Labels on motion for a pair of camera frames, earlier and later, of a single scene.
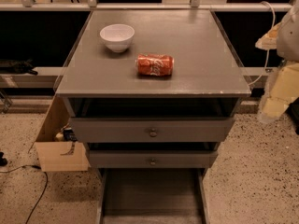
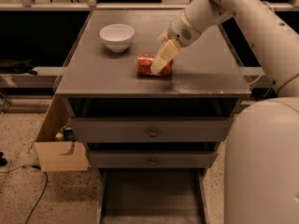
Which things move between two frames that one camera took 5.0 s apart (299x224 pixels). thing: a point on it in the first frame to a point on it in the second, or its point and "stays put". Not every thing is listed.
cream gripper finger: (269, 40) to (179, 29)
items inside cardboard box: (66, 134) stays put
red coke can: (154, 64) stays put
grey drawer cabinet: (152, 93) stays put
